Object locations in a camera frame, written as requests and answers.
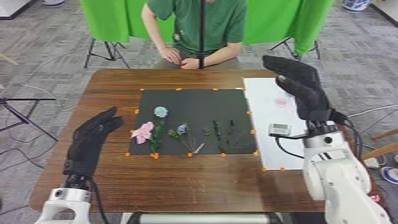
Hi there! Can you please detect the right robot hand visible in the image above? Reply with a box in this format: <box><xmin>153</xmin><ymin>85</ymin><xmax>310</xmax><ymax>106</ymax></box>
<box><xmin>262</xmin><ymin>54</ymin><xmax>334</xmax><ymax>122</ymax></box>

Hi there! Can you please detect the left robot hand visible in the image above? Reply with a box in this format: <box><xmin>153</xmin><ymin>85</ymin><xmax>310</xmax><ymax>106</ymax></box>
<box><xmin>63</xmin><ymin>106</ymin><xmax>127</xmax><ymax>178</ymax></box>

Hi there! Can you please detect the dark mat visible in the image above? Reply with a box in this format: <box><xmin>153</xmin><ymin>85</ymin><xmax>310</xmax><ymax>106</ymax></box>
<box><xmin>127</xmin><ymin>88</ymin><xmax>260</xmax><ymax>157</ymax></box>

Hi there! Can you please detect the person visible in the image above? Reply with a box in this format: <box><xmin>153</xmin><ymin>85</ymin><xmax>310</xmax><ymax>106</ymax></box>
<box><xmin>141</xmin><ymin>0</ymin><xmax>249</xmax><ymax>71</ymax></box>

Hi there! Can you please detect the white sheet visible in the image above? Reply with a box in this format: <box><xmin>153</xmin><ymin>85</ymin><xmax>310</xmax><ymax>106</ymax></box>
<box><xmin>242</xmin><ymin>77</ymin><xmax>311</xmax><ymax>171</ymax></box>

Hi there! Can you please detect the pink flower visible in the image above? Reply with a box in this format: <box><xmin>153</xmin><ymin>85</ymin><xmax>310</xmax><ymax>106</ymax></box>
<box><xmin>130</xmin><ymin>121</ymin><xmax>157</xmax><ymax>145</ymax></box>

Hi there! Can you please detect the black tripod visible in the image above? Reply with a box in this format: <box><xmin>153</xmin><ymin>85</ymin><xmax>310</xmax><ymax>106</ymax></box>
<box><xmin>0</xmin><ymin>96</ymin><xmax>61</xmax><ymax>143</ymax></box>

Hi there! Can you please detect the teal flower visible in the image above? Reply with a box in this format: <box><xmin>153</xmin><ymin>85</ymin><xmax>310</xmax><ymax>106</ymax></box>
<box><xmin>148</xmin><ymin>105</ymin><xmax>171</xmax><ymax>155</ymax></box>

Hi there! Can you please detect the purple flower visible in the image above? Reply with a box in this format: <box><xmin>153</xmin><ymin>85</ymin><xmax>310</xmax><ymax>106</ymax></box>
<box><xmin>166</xmin><ymin>122</ymin><xmax>198</xmax><ymax>153</ymax></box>

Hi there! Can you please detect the black stand pole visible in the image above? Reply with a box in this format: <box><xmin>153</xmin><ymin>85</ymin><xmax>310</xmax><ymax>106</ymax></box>
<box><xmin>198</xmin><ymin>0</ymin><xmax>208</xmax><ymax>70</ymax></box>

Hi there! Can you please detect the blue and white vase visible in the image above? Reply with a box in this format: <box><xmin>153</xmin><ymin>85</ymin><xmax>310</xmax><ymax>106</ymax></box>
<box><xmin>342</xmin><ymin>0</ymin><xmax>374</xmax><ymax>13</ymax></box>

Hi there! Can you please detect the pale grey bar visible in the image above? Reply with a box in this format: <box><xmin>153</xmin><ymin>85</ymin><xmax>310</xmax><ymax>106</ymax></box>
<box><xmin>127</xmin><ymin>213</ymin><xmax>288</xmax><ymax>224</ymax></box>

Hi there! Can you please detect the black cable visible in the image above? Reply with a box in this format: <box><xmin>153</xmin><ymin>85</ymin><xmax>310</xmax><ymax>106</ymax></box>
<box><xmin>274</xmin><ymin>135</ymin><xmax>308</xmax><ymax>160</ymax></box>

